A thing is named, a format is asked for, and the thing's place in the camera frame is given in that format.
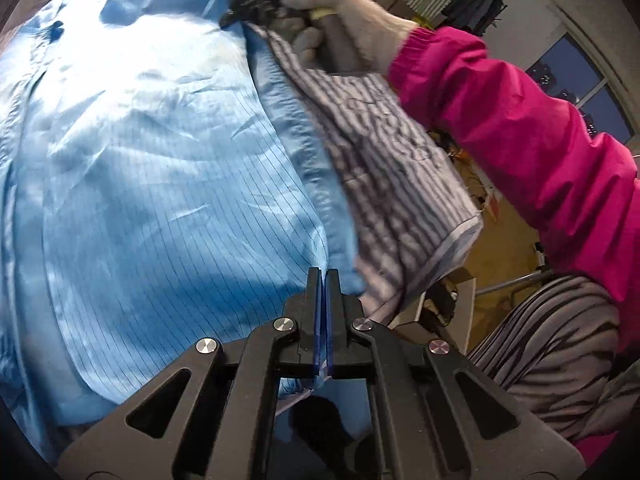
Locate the grey metal bar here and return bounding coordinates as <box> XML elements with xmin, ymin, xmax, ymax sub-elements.
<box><xmin>475</xmin><ymin>269</ymin><xmax>556</xmax><ymax>295</ymax></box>

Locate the person's right hand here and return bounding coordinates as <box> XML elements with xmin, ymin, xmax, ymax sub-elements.
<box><xmin>277</xmin><ymin>0</ymin><xmax>421</xmax><ymax>77</ymax></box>

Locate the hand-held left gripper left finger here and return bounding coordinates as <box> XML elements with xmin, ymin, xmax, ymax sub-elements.
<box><xmin>55</xmin><ymin>267</ymin><xmax>326</xmax><ymax>480</ymax></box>

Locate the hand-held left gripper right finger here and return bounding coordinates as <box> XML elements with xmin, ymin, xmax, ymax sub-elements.
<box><xmin>325</xmin><ymin>269</ymin><xmax>586</xmax><ymax>480</ymax></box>

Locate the light blue jacket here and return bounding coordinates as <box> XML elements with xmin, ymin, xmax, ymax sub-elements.
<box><xmin>0</xmin><ymin>0</ymin><xmax>368</xmax><ymax>466</ymax></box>

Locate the grey striped garment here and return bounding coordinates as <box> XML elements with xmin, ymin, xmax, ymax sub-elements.
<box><xmin>467</xmin><ymin>275</ymin><xmax>640</xmax><ymax>441</ymax></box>

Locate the blue striped bed cover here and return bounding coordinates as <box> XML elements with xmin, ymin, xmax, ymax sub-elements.
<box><xmin>250</xmin><ymin>22</ymin><xmax>483</xmax><ymax>326</ymax></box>

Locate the window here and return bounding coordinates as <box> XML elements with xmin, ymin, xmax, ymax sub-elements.
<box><xmin>525</xmin><ymin>32</ymin><xmax>636</xmax><ymax>143</ymax></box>

